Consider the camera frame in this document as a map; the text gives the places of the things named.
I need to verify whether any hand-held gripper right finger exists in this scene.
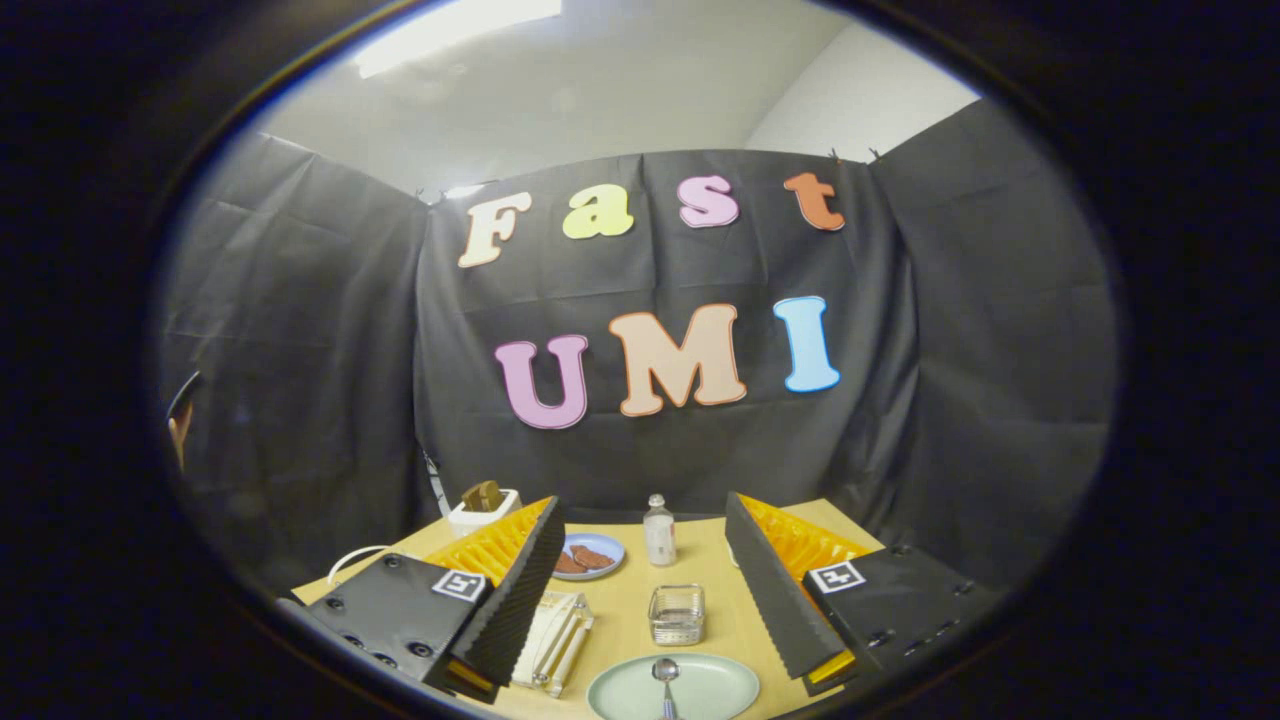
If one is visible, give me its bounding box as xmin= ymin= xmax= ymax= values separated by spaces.
xmin=724 ymin=491 xmax=1003 ymax=699

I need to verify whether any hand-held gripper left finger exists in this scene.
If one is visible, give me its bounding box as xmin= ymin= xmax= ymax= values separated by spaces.
xmin=303 ymin=496 xmax=567 ymax=704

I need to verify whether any clear square basket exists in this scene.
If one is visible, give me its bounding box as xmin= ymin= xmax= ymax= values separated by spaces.
xmin=647 ymin=584 xmax=708 ymax=647

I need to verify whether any pale green plate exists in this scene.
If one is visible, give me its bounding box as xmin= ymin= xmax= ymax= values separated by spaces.
xmin=587 ymin=653 xmax=761 ymax=720

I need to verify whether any metal spoon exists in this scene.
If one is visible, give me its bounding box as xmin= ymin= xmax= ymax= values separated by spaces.
xmin=652 ymin=657 xmax=682 ymax=720

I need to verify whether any small blue plate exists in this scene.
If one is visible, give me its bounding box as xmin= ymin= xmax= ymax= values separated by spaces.
xmin=552 ymin=532 xmax=628 ymax=582

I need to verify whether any white toaster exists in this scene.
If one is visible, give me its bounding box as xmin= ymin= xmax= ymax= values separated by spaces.
xmin=447 ymin=488 xmax=522 ymax=539

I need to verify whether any small clear bottle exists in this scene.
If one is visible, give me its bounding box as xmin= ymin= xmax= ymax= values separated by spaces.
xmin=643 ymin=493 xmax=678 ymax=568

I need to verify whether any black backdrop cloth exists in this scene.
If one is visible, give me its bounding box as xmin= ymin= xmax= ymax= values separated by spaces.
xmin=158 ymin=98 xmax=1118 ymax=593

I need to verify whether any white cable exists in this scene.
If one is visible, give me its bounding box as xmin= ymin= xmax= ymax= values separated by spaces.
xmin=326 ymin=544 xmax=393 ymax=587

